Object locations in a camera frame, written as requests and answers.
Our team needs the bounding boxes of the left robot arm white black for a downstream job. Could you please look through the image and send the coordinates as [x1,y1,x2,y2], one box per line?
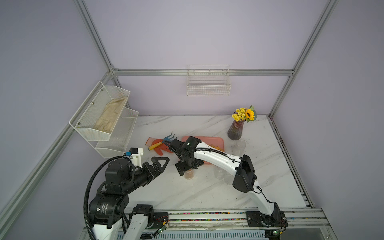
[83,155,170,240]

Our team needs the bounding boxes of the orange cookie pile on tray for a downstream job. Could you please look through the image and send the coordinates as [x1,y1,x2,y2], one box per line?
[209,145,224,152]

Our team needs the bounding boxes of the red rubber glove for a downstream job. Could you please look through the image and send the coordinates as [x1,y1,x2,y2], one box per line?
[146,137,172,156]

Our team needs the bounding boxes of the clear jar with cookies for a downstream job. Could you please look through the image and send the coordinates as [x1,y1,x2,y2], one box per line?
[231,140,247,157]

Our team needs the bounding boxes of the white wire wall basket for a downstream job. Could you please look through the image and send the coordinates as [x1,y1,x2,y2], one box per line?
[187,65,232,97]

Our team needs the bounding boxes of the white mesh shelf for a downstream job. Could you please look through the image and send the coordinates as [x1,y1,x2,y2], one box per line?
[95,108,139,159]
[69,82,131,142]

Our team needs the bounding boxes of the beige cloth in shelf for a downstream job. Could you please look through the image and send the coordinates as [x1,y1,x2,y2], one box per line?
[94,97,128,134]

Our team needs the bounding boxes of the yellow sunflower bouquet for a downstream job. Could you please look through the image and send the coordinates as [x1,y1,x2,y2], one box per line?
[231,106,257,123]

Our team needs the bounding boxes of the clear jar with pretzels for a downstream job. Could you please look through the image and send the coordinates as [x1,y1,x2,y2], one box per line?
[184,169,195,180]

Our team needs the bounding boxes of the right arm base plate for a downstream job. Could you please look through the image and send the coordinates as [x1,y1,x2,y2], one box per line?
[246,211,288,228]

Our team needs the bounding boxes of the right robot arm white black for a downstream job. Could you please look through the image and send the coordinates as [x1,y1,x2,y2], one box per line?
[163,137,285,227]

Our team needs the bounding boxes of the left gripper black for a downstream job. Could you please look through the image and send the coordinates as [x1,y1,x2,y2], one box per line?
[123,156,169,194]

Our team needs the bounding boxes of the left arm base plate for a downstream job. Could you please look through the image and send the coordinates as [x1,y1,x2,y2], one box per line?
[146,212,169,229]

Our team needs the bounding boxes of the lower white mesh shelf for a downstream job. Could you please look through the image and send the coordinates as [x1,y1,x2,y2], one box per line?
[95,108,139,159]

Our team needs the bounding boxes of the aluminium mounting rail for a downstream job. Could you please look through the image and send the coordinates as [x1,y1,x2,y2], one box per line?
[155,208,332,234]

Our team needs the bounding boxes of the blue yellow garden rake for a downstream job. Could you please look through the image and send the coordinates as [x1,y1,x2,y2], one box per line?
[148,132,177,151]

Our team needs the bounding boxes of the clear jar front cookies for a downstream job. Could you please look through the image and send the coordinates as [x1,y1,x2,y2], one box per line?
[214,166,235,185]

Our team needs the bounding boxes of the pink plastic tray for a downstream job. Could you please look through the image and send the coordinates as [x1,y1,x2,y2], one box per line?
[180,136,225,164]

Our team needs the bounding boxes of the dark glass flower vase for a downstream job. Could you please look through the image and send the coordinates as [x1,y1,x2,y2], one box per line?
[227,121,245,141]

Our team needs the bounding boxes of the upper white mesh shelf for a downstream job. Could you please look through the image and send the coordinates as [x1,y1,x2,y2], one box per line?
[69,82,131,142]

